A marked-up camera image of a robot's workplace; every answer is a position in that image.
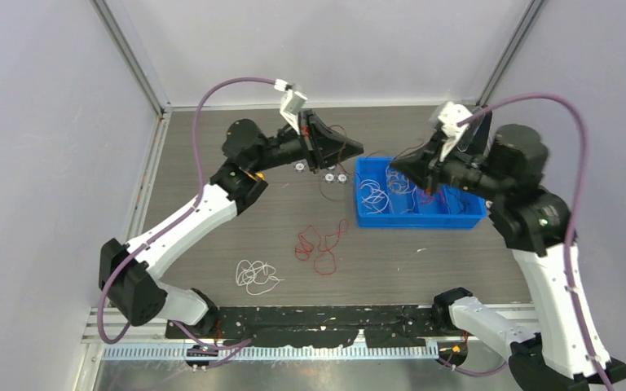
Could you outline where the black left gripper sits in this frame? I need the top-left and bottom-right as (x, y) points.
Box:
(253, 111), (365, 175)

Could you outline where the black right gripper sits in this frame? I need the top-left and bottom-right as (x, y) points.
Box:
(389, 128), (508, 200)

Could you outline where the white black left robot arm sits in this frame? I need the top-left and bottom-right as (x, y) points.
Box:
(99, 109), (364, 337)

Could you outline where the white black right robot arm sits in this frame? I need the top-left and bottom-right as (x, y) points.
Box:
(391, 124), (626, 390)

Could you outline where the blue plastic divided tray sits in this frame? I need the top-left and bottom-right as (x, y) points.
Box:
(354, 156), (487, 230)

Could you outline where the black wedge with clear plate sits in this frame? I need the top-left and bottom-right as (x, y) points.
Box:
(466, 112), (493, 155)

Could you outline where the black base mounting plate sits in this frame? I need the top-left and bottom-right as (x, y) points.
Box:
(184, 304), (474, 349)

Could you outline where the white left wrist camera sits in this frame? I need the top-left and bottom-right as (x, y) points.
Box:
(274, 79), (308, 134)

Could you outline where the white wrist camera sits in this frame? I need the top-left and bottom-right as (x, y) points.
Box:
(274, 79), (308, 134)
(432, 101), (472, 162)

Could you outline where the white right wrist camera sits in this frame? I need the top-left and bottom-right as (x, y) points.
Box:
(432, 101), (472, 162)

